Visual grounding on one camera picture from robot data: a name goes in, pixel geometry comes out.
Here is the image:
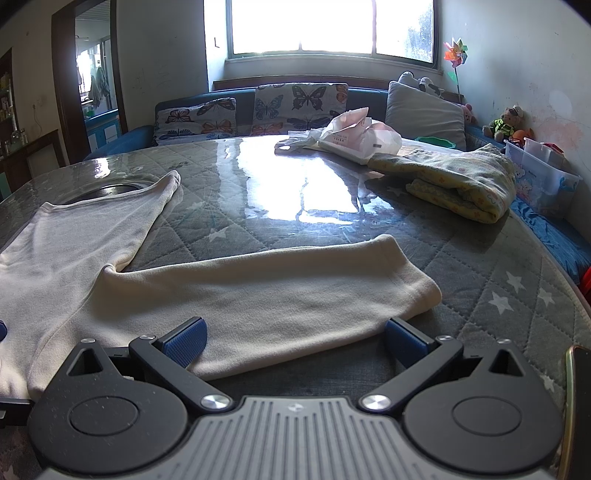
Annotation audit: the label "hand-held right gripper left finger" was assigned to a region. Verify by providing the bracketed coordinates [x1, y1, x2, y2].
[65, 316, 234, 412]

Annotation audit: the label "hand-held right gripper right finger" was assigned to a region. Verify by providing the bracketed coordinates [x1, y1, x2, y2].
[359, 316, 528, 412]

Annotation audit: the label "cream white pants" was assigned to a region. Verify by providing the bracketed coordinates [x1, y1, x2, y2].
[0, 170, 443, 401]

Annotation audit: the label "black round built-in cooker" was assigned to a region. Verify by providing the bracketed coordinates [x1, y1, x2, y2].
[69, 182, 155, 204]

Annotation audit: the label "yellow folded patterned cloth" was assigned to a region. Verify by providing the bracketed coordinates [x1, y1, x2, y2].
[367, 143, 517, 225]

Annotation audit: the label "black smartphone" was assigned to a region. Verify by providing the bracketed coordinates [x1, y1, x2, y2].
[564, 345, 591, 462]

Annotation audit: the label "blue satin cloth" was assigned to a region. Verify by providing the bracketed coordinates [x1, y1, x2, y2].
[510, 198, 591, 287]

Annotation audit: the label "dark wooden cabinet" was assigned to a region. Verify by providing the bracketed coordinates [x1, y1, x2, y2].
[0, 48, 61, 195]

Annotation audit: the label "green plastic dish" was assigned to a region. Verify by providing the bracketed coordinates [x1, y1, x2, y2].
[414, 136, 458, 149]

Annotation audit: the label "blue sofa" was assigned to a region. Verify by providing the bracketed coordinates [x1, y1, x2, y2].
[83, 85, 509, 162]

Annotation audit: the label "white plastic bag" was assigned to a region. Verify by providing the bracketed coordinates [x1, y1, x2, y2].
[274, 106, 402, 166]

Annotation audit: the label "clear plastic storage box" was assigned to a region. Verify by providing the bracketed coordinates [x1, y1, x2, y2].
[504, 138, 583, 219]

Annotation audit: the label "butterfly print cushion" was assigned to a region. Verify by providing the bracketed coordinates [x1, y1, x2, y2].
[252, 83, 349, 137]
[154, 98, 238, 144]

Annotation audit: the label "grey pillow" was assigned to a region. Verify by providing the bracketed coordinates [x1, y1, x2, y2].
[385, 80, 467, 151]

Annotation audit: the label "brown teddy bear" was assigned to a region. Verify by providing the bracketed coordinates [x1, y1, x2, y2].
[482, 105, 525, 143]

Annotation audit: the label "black and white plush toy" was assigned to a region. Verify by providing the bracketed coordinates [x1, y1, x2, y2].
[399, 71, 444, 97]

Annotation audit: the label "colourful pinwheel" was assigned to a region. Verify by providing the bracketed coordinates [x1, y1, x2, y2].
[443, 39, 469, 95]

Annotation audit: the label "window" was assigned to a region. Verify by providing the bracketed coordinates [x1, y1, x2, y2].
[204, 0, 437, 65]

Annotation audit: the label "dark wooden door frame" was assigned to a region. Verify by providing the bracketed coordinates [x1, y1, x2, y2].
[51, 0, 127, 162]

